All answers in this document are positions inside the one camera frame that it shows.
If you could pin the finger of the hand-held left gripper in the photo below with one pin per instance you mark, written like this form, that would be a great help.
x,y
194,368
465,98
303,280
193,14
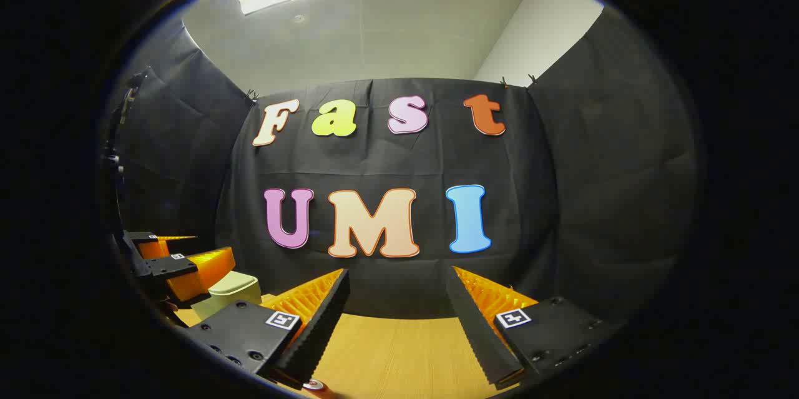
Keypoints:
x,y
147,237
175,265

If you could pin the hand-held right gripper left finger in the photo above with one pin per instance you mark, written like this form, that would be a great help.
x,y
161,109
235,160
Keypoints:
x,y
315,330

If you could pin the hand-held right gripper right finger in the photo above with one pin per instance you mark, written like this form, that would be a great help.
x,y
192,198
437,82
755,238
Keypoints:
x,y
477,330

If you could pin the red pop can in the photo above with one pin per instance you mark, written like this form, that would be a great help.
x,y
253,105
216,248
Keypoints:
x,y
316,388

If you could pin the green desktop garbage bin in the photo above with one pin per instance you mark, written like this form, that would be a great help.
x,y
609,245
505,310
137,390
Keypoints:
x,y
234,290

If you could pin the wooden desktop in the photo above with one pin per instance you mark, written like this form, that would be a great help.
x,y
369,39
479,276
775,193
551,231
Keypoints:
x,y
399,355

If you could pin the black backdrop cloth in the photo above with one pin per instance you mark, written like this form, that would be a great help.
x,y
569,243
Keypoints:
x,y
387,168

